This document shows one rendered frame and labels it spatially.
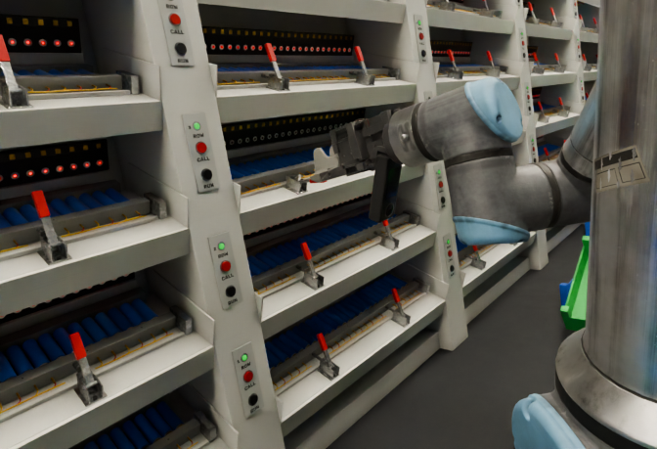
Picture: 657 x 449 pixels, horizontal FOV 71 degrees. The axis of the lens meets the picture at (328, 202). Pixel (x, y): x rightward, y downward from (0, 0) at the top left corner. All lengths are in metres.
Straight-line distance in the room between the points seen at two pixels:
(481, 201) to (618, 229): 0.30
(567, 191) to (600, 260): 0.31
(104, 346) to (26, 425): 0.13
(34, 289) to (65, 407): 0.17
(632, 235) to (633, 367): 0.09
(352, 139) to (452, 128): 0.18
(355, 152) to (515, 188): 0.26
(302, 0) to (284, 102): 0.21
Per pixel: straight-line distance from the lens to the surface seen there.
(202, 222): 0.75
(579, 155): 0.64
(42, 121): 0.68
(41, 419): 0.74
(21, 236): 0.73
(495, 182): 0.62
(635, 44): 0.31
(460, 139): 0.62
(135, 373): 0.77
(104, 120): 0.71
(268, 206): 0.83
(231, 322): 0.80
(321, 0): 1.02
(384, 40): 1.29
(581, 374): 0.40
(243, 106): 0.83
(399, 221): 1.24
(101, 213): 0.76
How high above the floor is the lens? 0.65
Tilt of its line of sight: 8 degrees down
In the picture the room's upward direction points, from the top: 10 degrees counter-clockwise
